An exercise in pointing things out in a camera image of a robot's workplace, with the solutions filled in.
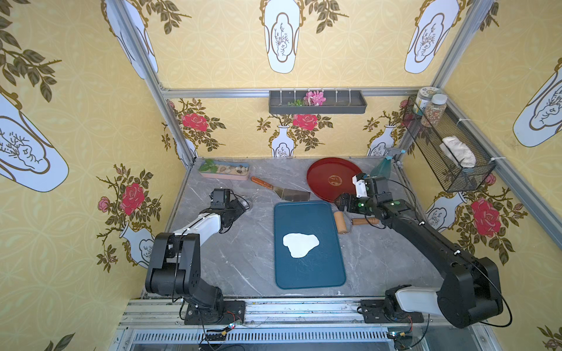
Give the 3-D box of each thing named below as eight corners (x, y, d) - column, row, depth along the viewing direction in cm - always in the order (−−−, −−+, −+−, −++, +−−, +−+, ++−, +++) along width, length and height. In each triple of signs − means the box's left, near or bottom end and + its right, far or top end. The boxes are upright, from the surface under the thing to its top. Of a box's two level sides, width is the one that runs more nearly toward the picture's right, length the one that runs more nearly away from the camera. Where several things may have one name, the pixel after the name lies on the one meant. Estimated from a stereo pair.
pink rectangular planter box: (198, 176, 116) (196, 171, 113) (205, 164, 122) (203, 158, 119) (246, 181, 114) (245, 176, 111) (250, 168, 120) (250, 163, 117)
